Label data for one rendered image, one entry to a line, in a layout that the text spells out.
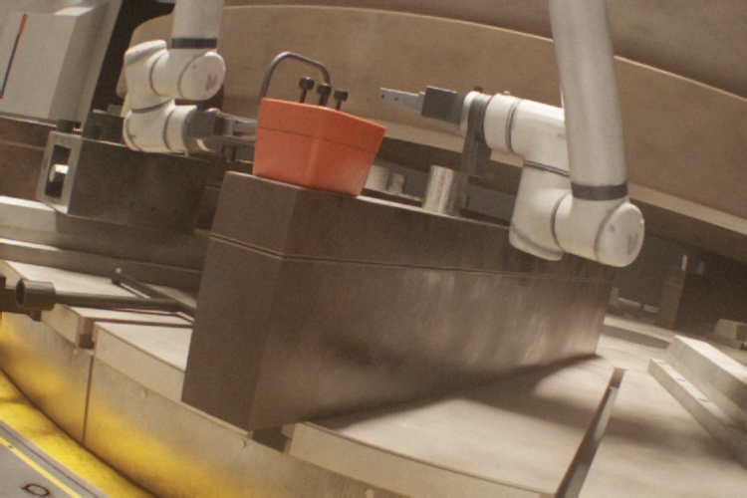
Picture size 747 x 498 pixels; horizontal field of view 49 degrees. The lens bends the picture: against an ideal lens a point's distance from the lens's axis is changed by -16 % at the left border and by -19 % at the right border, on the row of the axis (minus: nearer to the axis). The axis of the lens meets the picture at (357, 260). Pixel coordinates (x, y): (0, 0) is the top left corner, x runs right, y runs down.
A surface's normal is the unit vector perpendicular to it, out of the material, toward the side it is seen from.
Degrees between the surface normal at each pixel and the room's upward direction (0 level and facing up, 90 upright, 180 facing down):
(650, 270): 90
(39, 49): 90
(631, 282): 90
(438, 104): 90
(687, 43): 78
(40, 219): 71
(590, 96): 105
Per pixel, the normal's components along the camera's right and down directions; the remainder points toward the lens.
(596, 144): -0.27, 0.29
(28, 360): -0.70, -0.11
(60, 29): -0.16, 0.04
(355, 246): 0.85, 0.24
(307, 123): -0.50, 0.07
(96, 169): 0.60, 0.21
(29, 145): 0.26, 0.15
